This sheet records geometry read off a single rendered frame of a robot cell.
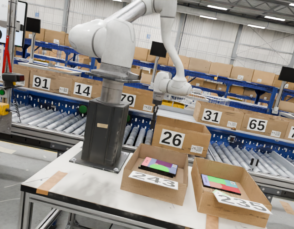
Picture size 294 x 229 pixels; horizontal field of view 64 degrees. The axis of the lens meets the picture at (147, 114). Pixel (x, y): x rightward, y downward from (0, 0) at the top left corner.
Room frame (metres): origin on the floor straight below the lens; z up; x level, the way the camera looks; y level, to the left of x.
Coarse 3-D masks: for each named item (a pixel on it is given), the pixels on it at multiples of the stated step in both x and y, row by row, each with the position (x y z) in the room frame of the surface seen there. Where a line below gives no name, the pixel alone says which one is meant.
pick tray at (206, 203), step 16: (208, 160) 1.24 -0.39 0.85; (192, 176) 1.17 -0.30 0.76; (224, 176) 1.23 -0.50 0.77; (240, 176) 1.23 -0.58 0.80; (208, 192) 0.87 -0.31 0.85; (224, 192) 1.07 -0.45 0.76; (240, 192) 1.11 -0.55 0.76; (256, 192) 1.01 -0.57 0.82; (208, 208) 0.87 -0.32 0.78; (224, 208) 0.86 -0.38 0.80; (240, 208) 0.86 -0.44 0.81; (256, 224) 0.86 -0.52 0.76
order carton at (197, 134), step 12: (156, 120) 1.66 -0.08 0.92; (168, 120) 1.85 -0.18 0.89; (180, 120) 1.85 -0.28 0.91; (156, 132) 1.57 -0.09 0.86; (180, 132) 1.56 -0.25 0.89; (192, 132) 1.56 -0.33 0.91; (204, 132) 1.77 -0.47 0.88; (156, 144) 1.57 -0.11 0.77; (192, 144) 1.56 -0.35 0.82; (204, 144) 1.55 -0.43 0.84; (204, 156) 1.55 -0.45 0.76
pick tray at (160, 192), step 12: (144, 144) 1.30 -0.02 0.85; (132, 156) 1.10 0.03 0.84; (144, 156) 1.30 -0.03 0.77; (156, 156) 1.29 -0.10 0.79; (168, 156) 1.28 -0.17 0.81; (180, 156) 1.27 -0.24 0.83; (132, 168) 1.14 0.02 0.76; (180, 168) 1.26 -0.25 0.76; (132, 180) 0.92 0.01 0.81; (180, 180) 1.11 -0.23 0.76; (132, 192) 0.92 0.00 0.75; (144, 192) 0.92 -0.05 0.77; (156, 192) 0.91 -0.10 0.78; (168, 192) 0.90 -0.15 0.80; (180, 192) 0.90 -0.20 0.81; (180, 204) 0.89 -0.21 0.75
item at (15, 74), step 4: (8, 72) 1.48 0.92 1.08; (4, 76) 1.43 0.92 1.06; (8, 76) 1.43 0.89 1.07; (12, 76) 1.43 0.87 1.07; (16, 76) 1.44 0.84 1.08; (20, 76) 1.45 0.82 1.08; (4, 80) 1.44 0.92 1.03; (8, 80) 1.44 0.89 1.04; (12, 80) 1.44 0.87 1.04; (16, 80) 1.44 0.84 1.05; (20, 80) 1.45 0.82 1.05; (24, 80) 1.49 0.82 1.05; (8, 84) 1.45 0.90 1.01; (12, 84) 1.46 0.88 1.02; (4, 88) 1.44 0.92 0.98; (8, 88) 1.45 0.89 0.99
